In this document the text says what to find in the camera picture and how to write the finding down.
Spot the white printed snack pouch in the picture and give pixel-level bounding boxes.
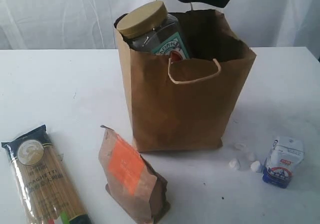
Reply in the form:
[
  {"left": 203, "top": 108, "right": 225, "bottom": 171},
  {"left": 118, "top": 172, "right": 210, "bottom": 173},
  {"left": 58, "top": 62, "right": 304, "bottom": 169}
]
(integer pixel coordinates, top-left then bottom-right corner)
[{"left": 262, "top": 136, "right": 305, "bottom": 188}]

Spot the spaghetti packet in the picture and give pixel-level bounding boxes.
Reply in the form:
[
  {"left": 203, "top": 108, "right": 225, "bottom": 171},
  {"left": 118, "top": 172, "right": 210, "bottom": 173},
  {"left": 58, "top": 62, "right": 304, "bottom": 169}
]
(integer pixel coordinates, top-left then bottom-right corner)
[{"left": 1, "top": 125, "right": 91, "bottom": 223}]

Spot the white backdrop curtain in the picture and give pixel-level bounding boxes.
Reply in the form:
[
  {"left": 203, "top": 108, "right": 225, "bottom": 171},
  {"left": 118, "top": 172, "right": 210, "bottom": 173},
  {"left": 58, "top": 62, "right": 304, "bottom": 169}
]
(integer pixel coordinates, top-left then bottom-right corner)
[{"left": 0, "top": 0, "right": 320, "bottom": 56}]

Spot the clear nut jar gold lid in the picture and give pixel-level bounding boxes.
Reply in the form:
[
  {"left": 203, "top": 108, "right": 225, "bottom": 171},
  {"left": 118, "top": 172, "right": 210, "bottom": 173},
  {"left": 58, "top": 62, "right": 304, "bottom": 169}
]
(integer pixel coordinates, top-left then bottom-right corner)
[{"left": 116, "top": 1, "right": 192, "bottom": 61}]

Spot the kraft pouch orange label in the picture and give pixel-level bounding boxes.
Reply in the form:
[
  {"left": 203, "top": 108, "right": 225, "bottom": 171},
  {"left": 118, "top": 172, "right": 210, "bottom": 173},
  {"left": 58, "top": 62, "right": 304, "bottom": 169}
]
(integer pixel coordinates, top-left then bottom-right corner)
[{"left": 98, "top": 126, "right": 171, "bottom": 223}]

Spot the brown paper shopping bag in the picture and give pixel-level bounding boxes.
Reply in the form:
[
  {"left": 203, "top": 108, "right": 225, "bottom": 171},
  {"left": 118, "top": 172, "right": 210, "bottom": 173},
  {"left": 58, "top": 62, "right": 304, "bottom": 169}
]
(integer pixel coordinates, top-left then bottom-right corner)
[{"left": 114, "top": 9, "right": 256, "bottom": 152}]

